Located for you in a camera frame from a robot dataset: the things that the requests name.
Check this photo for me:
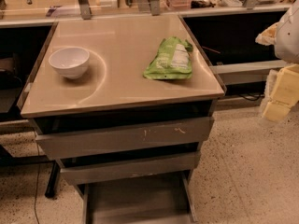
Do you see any grey bottom drawer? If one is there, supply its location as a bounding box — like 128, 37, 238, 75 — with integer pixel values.
82, 172, 198, 224

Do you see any grey drawer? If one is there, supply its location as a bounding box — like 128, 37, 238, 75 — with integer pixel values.
61, 151, 200, 185
36, 117, 214, 160
82, 172, 198, 224

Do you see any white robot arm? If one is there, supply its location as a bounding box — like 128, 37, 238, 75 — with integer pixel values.
255, 0, 299, 122

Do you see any grey middle drawer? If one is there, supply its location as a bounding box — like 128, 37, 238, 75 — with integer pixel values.
61, 151, 200, 185

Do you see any grey drawer cabinet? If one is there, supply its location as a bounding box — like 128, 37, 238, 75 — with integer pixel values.
17, 13, 227, 224

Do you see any grey top drawer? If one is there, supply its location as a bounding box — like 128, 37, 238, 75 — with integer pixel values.
36, 117, 214, 160

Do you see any green snack bag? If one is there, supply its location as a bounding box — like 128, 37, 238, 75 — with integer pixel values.
143, 36, 193, 80

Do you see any white ceramic bowl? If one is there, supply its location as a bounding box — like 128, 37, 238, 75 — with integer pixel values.
49, 47, 90, 79

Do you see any black table leg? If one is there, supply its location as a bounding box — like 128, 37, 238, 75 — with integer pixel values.
45, 161, 60, 199

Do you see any grey metal rail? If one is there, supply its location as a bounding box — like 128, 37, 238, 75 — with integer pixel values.
210, 60, 287, 85

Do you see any grey metal post middle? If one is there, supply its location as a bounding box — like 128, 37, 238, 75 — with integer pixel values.
150, 0, 160, 16

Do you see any grey metal post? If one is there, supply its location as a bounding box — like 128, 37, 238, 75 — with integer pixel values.
78, 0, 92, 20
150, 0, 160, 16

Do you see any grey metal post left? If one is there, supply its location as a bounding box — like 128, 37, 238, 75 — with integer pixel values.
78, 0, 92, 20

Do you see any black floor cable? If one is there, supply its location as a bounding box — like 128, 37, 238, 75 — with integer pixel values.
33, 131, 43, 224

